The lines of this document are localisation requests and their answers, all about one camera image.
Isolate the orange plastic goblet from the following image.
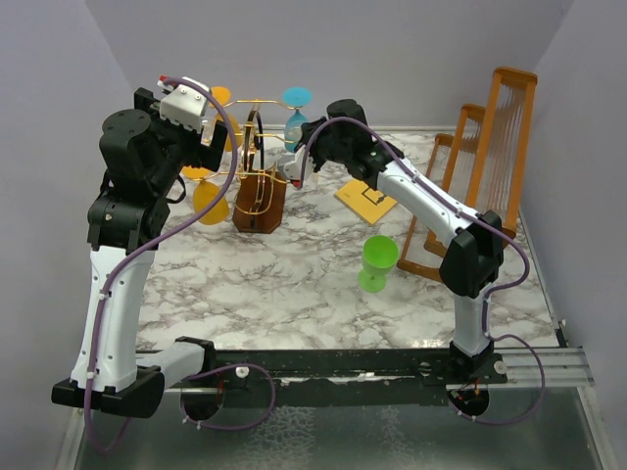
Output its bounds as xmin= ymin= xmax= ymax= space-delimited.
xmin=211 ymin=85 xmax=243 ymax=152
xmin=182 ymin=166 xmax=229 ymax=225

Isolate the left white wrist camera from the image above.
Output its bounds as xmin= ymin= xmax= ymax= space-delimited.
xmin=158 ymin=75 xmax=208 ymax=134

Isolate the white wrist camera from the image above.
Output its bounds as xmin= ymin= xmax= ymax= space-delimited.
xmin=277 ymin=148 xmax=308 ymax=188
xmin=158 ymin=75 xmax=208 ymax=134

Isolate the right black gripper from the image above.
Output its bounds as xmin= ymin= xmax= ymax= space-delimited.
xmin=295 ymin=117 xmax=351 ymax=173

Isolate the gold wire wine glass rack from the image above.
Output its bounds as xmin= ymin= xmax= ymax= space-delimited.
xmin=232 ymin=98 xmax=293 ymax=234

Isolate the yellow booklet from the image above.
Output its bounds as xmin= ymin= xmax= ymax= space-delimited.
xmin=335 ymin=179 xmax=397 ymax=225

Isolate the green plastic goblet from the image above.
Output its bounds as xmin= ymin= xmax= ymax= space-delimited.
xmin=358 ymin=235 xmax=399 ymax=293

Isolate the clear wine glass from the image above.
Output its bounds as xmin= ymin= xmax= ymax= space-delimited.
xmin=282 ymin=123 xmax=303 ymax=157

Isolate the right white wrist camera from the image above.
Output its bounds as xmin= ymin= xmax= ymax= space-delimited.
xmin=277 ymin=148 xmax=308 ymax=188

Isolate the purple cable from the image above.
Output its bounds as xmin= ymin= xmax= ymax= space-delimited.
xmin=296 ymin=117 xmax=547 ymax=425
xmin=83 ymin=76 xmax=276 ymax=455

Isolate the wooden string harp rack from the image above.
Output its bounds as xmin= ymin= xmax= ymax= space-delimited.
xmin=396 ymin=67 xmax=539 ymax=285

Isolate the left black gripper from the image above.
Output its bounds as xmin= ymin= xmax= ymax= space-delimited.
xmin=136 ymin=88 xmax=227 ymax=194

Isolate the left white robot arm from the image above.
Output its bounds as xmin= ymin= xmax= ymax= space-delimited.
xmin=51 ymin=77 xmax=235 ymax=418

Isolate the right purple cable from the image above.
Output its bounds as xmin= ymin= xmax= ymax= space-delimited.
xmin=296 ymin=117 xmax=547 ymax=425

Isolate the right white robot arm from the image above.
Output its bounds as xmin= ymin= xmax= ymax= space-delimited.
xmin=297 ymin=99 xmax=504 ymax=383

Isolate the blue plastic goblet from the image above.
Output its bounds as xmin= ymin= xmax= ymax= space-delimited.
xmin=282 ymin=87 xmax=312 ymax=129

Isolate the aluminium frame rail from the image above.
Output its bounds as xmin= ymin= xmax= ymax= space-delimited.
xmin=498 ymin=348 xmax=595 ymax=388

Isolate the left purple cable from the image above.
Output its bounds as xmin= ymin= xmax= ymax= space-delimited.
xmin=83 ymin=76 xmax=276 ymax=455

